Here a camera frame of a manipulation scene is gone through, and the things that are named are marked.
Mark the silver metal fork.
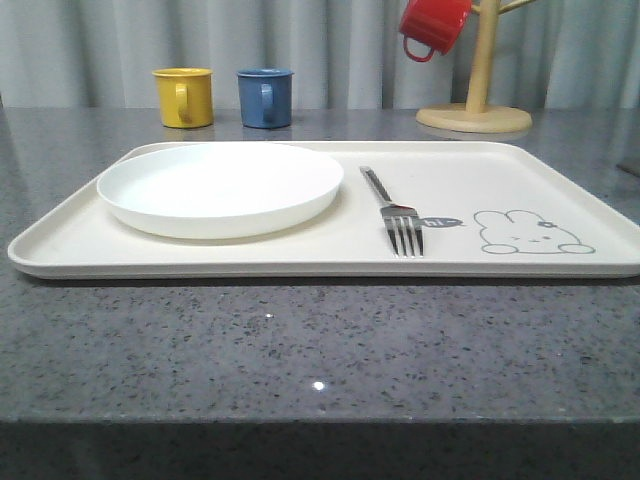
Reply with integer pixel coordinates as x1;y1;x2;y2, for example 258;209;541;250
359;166;424;258

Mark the white round plate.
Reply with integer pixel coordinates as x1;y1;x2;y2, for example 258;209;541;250
97;142;344;240

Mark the blue enamel mug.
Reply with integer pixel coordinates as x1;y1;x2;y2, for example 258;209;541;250
236;68;294;129

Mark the beige rabbit serving tray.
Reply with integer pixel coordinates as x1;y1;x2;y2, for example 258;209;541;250
8;141;639;279

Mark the grey curtain backdrop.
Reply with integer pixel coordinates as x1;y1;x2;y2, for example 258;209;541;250
1;1;639;109

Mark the yellow enamel mug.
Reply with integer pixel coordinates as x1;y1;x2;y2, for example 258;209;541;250
152;67;214;129

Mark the wooden mug tree stand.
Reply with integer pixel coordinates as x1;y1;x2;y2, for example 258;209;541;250
416;0;532;134

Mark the red enamel mug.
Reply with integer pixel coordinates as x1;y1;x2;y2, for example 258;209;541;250
399;0;472;63

